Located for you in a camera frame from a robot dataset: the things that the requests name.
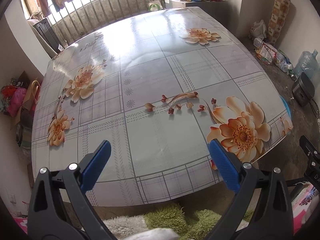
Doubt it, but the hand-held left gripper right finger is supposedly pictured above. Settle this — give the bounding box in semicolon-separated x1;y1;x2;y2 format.
204;139;293;240

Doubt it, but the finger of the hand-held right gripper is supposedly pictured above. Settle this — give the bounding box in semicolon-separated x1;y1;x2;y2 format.
299;135;320;160

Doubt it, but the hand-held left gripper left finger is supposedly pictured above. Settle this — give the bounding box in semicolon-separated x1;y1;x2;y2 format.
28;140;118;240

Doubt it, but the blue plastic basket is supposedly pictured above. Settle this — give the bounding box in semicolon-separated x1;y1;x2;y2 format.
280;95;293;120

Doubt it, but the pink cushion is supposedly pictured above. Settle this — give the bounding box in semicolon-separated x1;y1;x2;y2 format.
292;184;320;233

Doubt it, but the dark rice cooker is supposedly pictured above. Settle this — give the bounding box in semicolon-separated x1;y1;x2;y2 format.
291;72;316;107

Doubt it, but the green white fluffy blanket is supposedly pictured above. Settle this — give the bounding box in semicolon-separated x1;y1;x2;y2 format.
104;202;253;240

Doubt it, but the large blue water jug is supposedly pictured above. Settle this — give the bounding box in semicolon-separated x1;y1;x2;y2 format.
294;50;320;79

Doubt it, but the tan paper bag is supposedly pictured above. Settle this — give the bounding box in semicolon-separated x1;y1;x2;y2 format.
21;80;42;112

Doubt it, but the heap of packets and bottles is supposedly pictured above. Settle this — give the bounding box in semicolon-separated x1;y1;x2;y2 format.
254;40;293;73

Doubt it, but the pink plastic bag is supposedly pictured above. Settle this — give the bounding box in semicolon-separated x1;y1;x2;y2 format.
7;87;27;117

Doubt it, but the floral tablecloth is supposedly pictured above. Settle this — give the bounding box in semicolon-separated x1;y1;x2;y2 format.
31;6;293;207

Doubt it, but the white plastic bag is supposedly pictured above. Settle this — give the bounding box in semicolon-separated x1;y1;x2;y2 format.
250;19;267;40

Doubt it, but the tall patterned box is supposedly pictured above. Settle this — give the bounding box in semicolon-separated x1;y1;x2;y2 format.
267;0;290;43

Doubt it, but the dark chair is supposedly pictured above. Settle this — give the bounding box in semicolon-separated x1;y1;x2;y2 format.
32;19;61;53

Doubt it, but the metal railing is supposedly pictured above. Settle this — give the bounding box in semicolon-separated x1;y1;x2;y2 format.
25;0;170;45

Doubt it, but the grey cabinet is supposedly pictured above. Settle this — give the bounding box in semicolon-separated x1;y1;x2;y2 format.
165;0;228;9

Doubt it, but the green and white paper bag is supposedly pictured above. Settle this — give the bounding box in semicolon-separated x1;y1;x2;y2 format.
147;0;163;12

